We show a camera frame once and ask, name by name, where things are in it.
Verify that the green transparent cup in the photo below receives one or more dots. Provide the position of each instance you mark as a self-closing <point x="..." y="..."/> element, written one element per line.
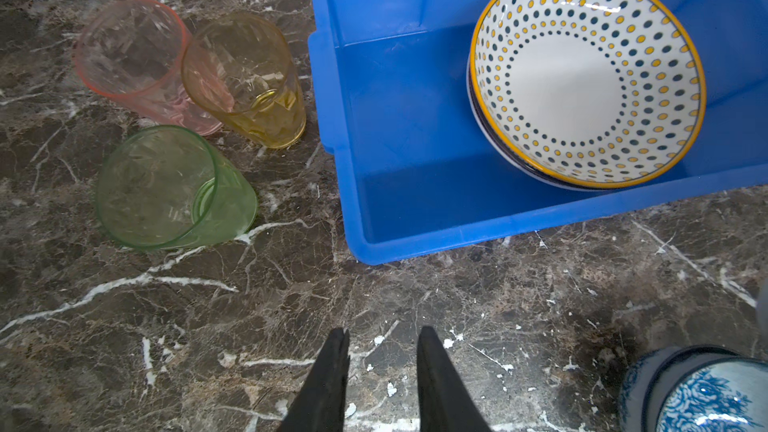
<point x="167" y="187"/>

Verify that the yellow transparent cup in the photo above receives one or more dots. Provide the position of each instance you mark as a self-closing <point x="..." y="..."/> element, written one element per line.
<point x="239" y="68"/>

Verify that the dotted yellow rim plate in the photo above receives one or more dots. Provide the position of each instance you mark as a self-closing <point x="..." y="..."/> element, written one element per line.
<point x="595" y="94"/>

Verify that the blue floral ceramic bowl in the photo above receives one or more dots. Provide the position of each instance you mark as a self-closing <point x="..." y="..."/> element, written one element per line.
<point x="696" y="388"/>

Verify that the pink transparent cup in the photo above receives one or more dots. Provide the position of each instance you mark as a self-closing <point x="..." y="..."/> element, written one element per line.
<point x="131" y="53"/>

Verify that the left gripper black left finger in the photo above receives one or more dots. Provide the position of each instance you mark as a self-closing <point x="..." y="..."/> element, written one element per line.
<point x="320" y="404"/>

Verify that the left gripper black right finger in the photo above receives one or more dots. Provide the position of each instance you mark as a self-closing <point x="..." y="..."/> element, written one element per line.
<point x="444" y="402"/>

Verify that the blue plastic bin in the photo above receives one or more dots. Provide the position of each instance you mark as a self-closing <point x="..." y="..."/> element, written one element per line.
<point x="415" y="173"/>

